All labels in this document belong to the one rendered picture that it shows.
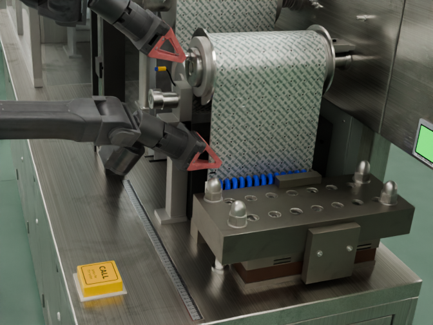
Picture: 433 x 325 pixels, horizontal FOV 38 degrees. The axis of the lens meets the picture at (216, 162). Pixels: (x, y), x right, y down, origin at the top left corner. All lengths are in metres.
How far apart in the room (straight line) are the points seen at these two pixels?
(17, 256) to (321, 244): 1.96
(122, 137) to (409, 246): 2.29
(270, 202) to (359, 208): 0.17
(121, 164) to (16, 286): 1.62
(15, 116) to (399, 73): 0.69
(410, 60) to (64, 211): 0.78
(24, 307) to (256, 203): 1.59
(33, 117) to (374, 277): 0.70
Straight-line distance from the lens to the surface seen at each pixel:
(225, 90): 1.19
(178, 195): 1.34
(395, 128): 1.24
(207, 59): 1.17
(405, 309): 1.32
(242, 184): 1.25
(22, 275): 2.80
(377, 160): 1.62
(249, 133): 1.24
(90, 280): 1.15
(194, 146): 1.15
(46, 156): 1.67
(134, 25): 1.14
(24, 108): 1.05
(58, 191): 1.50
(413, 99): 1.19
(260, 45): 1.22
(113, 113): 1.09
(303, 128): 1.29
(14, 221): 3.18
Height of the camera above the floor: 1.60
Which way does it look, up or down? 25 degrees down
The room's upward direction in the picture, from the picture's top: 4 degrees clockwise
